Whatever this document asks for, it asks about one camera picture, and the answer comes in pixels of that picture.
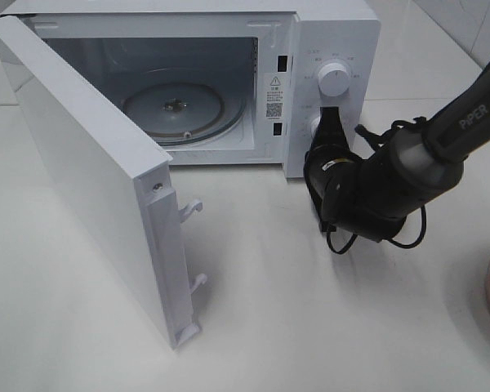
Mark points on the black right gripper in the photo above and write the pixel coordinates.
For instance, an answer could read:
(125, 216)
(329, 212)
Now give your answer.
(331, 173)

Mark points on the white microwave door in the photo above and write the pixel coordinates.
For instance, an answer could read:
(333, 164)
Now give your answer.
(113, 176)

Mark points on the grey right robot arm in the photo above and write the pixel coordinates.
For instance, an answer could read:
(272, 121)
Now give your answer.
(412, 164)

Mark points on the lower white timer knob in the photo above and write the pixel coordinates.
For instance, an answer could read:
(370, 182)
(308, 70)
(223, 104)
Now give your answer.
(313, 126)

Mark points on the upper white control knob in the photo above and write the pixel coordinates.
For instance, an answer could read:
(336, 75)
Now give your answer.
(334, 78)

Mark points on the white microwave oven body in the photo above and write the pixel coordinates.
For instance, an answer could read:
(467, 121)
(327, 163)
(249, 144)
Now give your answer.
(262, 57)

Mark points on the glass microwave turntable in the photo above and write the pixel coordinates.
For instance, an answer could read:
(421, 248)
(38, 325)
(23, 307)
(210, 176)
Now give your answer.
(176, 110)

